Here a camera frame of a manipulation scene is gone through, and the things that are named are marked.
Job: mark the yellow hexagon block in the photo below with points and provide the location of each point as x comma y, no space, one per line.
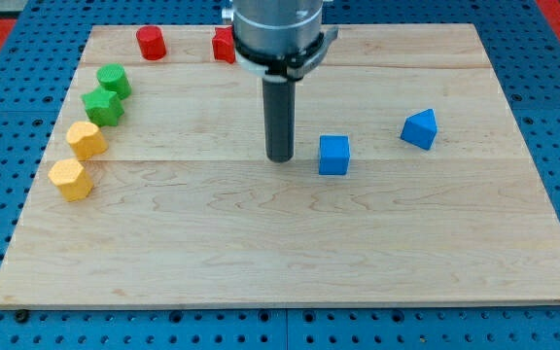
71,179

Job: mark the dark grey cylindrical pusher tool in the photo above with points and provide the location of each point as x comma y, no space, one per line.
279,120

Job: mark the red star block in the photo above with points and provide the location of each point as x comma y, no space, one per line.
223,45

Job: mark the blue cube block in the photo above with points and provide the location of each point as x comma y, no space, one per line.
334,154

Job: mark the green cylinder block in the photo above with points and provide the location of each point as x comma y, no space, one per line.
113,77

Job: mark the green star block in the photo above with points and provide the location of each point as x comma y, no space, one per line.
103,107

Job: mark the blue triangular prism block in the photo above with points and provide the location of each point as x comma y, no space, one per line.
421,129

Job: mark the light wooden board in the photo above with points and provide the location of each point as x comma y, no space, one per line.
186,211

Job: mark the yellow heart block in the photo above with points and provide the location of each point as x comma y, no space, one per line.
86,140

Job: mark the red cylinder block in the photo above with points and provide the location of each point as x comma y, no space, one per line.
151,43

